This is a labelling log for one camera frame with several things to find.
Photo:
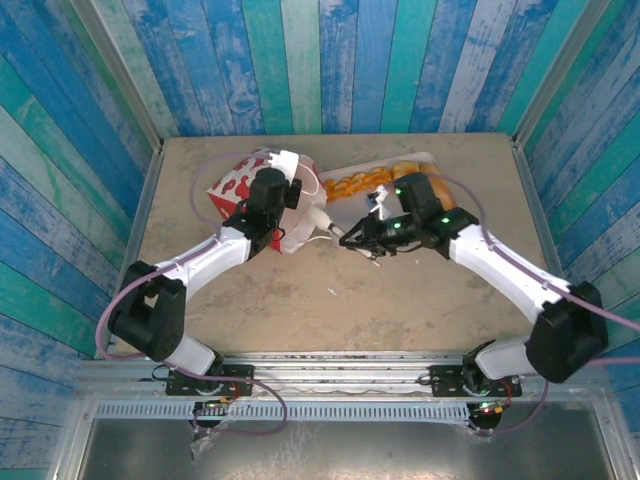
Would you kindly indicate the clear crumpled plastic scrap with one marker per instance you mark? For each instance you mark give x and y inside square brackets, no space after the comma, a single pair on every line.
[200,445]

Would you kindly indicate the black round mount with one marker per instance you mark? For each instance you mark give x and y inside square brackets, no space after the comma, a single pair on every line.
[202,425]
[485,424]

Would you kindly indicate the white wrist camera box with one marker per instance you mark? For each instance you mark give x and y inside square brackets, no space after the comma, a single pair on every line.
[285,161]
[381,202]

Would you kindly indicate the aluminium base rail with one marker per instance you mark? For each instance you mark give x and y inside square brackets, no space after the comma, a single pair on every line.
[340,372]

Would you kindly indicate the steel sheet panel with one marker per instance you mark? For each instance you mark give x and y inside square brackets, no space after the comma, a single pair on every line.
[350,450]

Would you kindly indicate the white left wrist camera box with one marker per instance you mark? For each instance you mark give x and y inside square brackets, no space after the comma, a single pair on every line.
[285,161]

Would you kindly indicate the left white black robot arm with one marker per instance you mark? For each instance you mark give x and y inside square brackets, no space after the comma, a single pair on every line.
[145,315]

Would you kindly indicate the metal corner post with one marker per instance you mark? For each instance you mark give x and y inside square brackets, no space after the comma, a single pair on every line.
[556,75]
[121,75]

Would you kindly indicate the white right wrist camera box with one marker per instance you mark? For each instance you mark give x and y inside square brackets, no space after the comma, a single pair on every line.
[381,202]

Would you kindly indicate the small circuit board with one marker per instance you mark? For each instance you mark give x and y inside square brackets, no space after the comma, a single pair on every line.
[492,409]
[220,402]

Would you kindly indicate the red white paper bag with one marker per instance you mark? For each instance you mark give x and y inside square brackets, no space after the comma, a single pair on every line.
[230,187]

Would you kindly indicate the aluminium table side rail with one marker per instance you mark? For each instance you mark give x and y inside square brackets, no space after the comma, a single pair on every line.
[529,175]
[142,210]

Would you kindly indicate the white square tray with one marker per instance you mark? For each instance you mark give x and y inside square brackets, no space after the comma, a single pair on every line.
[350,210]

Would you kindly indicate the orange braided pastry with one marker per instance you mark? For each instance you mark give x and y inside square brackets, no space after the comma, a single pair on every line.
[350,185]

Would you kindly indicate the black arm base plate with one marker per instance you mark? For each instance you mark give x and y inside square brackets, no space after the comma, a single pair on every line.
[244,380]
[445,382]

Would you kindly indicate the square golden bun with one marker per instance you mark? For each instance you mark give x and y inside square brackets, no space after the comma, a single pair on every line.
[405,170]

